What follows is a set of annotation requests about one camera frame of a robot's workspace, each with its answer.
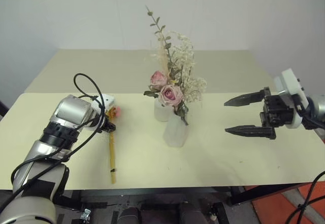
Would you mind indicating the dark rounded shape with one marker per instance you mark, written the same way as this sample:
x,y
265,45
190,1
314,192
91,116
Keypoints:
x,y
129,216

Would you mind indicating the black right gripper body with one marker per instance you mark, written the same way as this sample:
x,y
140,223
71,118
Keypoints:
x,y
276,111

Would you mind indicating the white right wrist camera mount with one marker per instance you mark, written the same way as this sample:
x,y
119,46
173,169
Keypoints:
x,y
289,84

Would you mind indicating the tall white vase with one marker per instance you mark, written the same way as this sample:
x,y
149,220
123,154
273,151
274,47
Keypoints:
x,y
175,135

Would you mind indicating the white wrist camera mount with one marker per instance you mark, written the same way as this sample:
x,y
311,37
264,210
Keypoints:
x,y
289,84
108,101

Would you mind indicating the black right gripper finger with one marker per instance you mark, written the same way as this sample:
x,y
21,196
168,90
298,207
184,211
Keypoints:
x,y
245,99
250,130

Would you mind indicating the black metal table frame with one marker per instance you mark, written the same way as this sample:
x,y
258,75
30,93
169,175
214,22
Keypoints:
x,y
152,192

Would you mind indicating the small white vase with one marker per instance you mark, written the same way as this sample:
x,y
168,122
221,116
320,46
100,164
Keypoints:
x,y
160,112

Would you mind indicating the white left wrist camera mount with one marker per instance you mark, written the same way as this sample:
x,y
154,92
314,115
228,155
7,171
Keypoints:
x,y
108,101

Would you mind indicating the orange floor mat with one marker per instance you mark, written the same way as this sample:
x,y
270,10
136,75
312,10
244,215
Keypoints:
x,y
279,206

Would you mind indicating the silver metal clamp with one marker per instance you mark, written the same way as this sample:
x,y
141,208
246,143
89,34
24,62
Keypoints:
x,y
86,213

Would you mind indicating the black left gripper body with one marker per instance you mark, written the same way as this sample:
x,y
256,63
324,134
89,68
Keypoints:
x,y
109,127

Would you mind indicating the pink flower bouquet yellow stem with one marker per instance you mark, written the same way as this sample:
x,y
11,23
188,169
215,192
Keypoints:
x,y
111,155

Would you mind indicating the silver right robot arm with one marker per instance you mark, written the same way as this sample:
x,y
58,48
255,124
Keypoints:
x,y
317,106

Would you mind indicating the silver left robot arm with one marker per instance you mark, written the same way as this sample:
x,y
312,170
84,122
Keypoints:
x,y
68,112

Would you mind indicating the dried rose bouquet with greenery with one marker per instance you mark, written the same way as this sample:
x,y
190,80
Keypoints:
x,y
169,95

